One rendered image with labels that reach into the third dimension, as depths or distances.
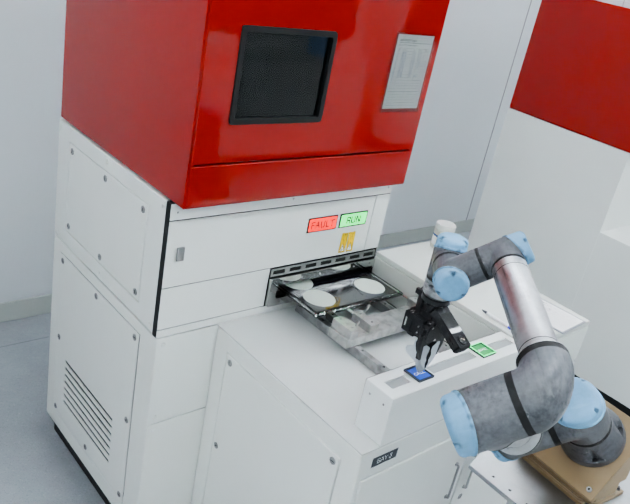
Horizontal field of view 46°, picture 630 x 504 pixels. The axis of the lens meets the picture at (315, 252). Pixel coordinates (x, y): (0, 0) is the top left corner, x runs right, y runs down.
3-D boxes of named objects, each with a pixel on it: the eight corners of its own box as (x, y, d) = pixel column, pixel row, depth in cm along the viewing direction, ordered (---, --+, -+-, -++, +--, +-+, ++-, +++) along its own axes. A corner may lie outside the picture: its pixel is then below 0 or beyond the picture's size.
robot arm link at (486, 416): (565, 445, 169) (532, 433, 121) (503, 465, 173) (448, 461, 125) (545, 395, 174) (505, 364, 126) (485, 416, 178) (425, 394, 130)
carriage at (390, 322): (327, 335, 214) (329, 326, 213) (411, 311, 237) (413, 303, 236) (345, 349, 209) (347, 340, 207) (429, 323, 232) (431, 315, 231)
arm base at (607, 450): (639, 430, 172) (633, 414, 165) (599, 480, 170) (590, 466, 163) (585, 394, 182) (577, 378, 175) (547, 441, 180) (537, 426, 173)
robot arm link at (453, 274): (476, 259, 154) (472, 239, 164) (427, 280, 157) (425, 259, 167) (491, 290, 156) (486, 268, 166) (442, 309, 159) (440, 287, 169)
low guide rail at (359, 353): (294, 310, 229) (296, 302, 228) (299, 309, 231) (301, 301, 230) (409, 400, 197) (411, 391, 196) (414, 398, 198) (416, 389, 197)
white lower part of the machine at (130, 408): (44, 428, 280) (52, 233, 246) (223, 374, 333) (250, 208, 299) (130, 557, 234) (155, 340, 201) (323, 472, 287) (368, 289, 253)
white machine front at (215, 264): (152, 334, 203) (167, 200, 186) (362, 284, 255) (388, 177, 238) (157, 340, 201) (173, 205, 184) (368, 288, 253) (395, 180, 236)
